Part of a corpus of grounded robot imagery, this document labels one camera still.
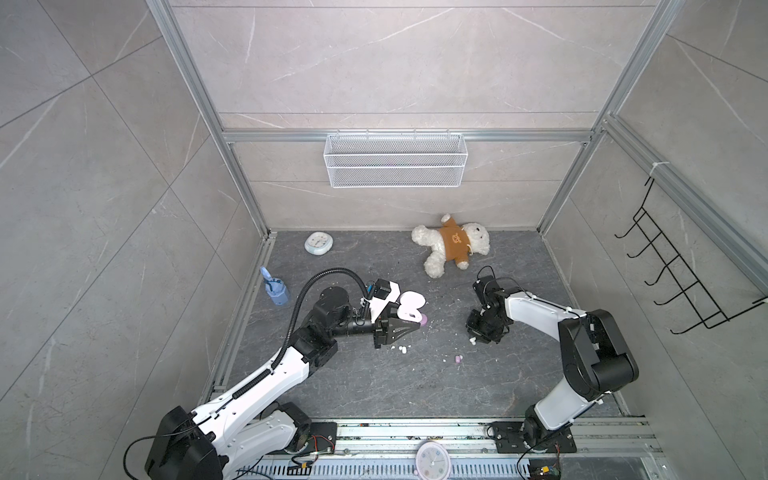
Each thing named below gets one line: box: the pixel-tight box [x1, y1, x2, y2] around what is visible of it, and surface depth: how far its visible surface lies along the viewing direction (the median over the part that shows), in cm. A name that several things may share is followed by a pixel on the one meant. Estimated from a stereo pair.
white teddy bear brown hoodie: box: [411, 213, 491, 278], surface depth 109 cm
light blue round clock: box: [304, 231, 334, 256], surface depth 116 cm
